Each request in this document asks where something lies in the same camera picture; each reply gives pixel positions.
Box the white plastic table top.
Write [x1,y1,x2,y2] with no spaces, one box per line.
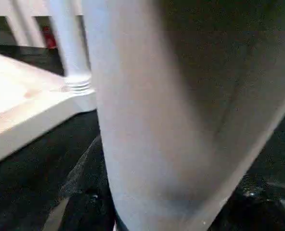
[0,49,97,167]

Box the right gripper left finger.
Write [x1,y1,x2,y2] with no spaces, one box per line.
[46,134,118,231]

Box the white glass-door cabinet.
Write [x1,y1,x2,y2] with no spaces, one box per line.
[0,0,61,49]

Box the white plastic table leg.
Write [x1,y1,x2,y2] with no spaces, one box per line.
[81,0,285,231]
[48,0,92,97]

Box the red item behind glass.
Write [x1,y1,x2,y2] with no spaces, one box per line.
[42,26,58,49]

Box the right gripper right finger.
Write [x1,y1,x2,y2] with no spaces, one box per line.
[213,172,285,231]

